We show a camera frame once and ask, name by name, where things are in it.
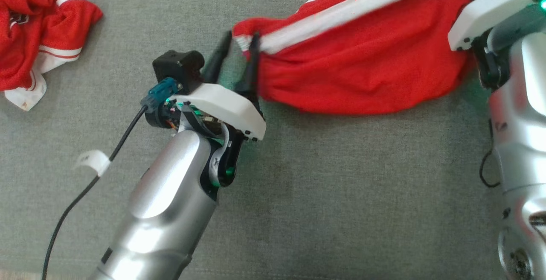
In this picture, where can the red shorts with white stripe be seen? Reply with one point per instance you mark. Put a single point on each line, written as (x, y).
(362, 66)

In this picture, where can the red jersey with white trim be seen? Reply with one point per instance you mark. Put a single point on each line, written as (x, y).
(25, 24)

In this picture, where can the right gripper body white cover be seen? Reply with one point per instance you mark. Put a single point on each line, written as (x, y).
(490, 13)

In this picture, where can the left wrist teal connector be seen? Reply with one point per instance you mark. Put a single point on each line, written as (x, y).
(160, 91)

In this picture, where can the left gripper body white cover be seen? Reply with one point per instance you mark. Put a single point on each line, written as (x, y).
(226, 107)

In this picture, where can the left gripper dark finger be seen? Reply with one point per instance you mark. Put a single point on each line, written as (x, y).
(251, 71)
(216, 60)

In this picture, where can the grey sofa seat cushion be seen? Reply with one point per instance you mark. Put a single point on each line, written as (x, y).
(320, 194)

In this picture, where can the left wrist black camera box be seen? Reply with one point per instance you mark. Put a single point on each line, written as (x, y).
(177, 66)

